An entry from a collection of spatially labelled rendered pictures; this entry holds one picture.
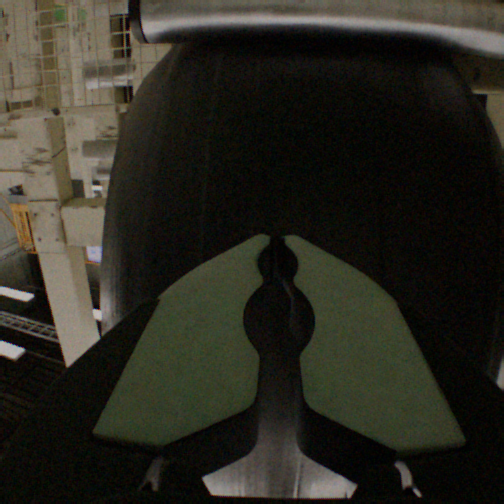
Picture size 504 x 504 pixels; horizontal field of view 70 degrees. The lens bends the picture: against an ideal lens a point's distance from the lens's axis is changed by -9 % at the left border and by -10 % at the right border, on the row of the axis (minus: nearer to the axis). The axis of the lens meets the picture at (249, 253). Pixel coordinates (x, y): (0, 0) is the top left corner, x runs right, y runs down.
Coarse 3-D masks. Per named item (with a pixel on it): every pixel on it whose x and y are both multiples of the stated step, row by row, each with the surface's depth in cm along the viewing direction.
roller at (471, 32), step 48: (144, 0) 24; (192, 0) 24; (240, 0) 24; (288, 0) 24; (336, 0) 24; (384, 0) 24; (432, 0) 24; (480, 0) 24; (432, 48) 26; (480, 48) 25
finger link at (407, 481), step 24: (408, 312) 9; (432, 336) 8; (432, 360) 7; (456, 360) 7; (456, 384) 7; (480, 384) 7; (456, 408) 6; (480, 408) 6; (480, 432) 6; (432, 456) 6; (456, 456) 6; (480, 456) 6; (408, 480) 5; (432, 480) 5; (456, 480) 5; (480, 480) 5
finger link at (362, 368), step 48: (288, 240) 12; (288, 288) 12; (336, 288) 10; (336, 336) 8; (384, 336) 8; (336, 384) 7; (384, 384) 7; (432, 384) 7; (336, 432) 6; (384, 432) 6; (432, 432) 6
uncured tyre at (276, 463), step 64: (192, 64) 26; (256, 64) 26; (320, 64) 26; (384, 64) 26; (448, 64) 27; (128, 128) 27; (192, 128) 23; (256, 128) 23; (320, 128) 23; (384, 128) 23; (448, 128) 23; (128, 192) 24; (192, 192) 22; (256, 192) 22; (320, 192) 22; (384, 192) 22; (448, 192) 21; (128, 256) 23; (192, 256) 22; (384, 256) 21; (448, 256) 21; (448, 320) 21; (256, 448) 23
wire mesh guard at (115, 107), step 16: (0, 0) 65; (16, 0) 66; (128, 0) 66; (16, 16) 67; (80, 16) 67; (80, 32) 68; (128, 32) 68; (0, 48) 70; (16, 48) 69; (96, 48) 69; (112, 48) 70; (128, 48) 70; (96, 64) 71; (112, 64) 71; (112, 80) 72; (128, 96) 73; (16, 112) 74; (32, 112) 74; (48, 112) 74; (64, 112) 74; (80, 112) 74; (96, 112) 74; (112, 112) 74
